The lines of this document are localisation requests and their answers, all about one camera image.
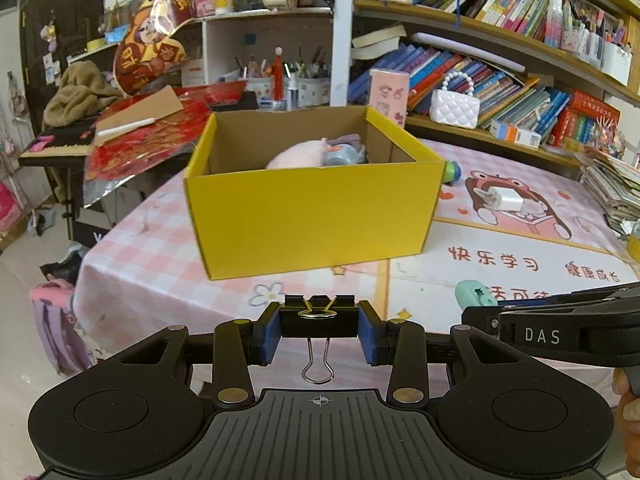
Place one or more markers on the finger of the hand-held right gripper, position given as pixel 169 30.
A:
pixel 480 320

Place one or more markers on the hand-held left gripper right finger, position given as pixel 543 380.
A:
pixel 367 335

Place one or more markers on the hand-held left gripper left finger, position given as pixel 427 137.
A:
pixel 269 335

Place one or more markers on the black binder clip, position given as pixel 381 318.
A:
pixel 317 320

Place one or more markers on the yellow cardboard box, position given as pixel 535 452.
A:
pixel 310 220

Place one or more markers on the pink fluffy pom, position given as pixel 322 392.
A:
pixel 297 156

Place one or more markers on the person's right hand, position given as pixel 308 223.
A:
pixel 629 425

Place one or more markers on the mint green toy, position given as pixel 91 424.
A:
pixel 472 294

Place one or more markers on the white charger plug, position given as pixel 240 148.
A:
pixel 505 200

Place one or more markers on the pink printed tablecloth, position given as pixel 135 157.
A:
pixel 150 260

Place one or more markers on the stack of magazines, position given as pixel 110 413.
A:
pixel 610 187

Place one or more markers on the green toy with blue cap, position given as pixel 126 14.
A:
pixel 451 172

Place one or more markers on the orange and white carton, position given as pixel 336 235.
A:
pixel 515 134

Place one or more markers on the white quilted handbag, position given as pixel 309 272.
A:
pixel 455 109

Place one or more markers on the purple backpack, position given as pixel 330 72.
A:
pixel 55 325

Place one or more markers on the red foil bags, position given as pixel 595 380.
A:
pixel 145 152

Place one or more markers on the small white bottle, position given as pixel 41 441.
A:
pixel 293 94

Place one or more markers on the pink cylindrical container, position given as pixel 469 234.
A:
pixel 387 91

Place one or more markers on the white stick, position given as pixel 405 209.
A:
pixel 125 126

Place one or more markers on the brown cardboard sheet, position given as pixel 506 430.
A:
pixel 150 107

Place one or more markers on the red pen with pompom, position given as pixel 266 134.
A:
pixel 278 75

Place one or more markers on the white pen organizer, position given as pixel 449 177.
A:
pixel 607 57

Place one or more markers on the wooden bookshelf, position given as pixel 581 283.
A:
pixel 500 25

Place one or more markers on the white desktop organizer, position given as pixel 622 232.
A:
pixel 220 40

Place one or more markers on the brown cloth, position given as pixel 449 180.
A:
pixel 75 92

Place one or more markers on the red gold foil bag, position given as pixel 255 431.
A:
pixel 147 45

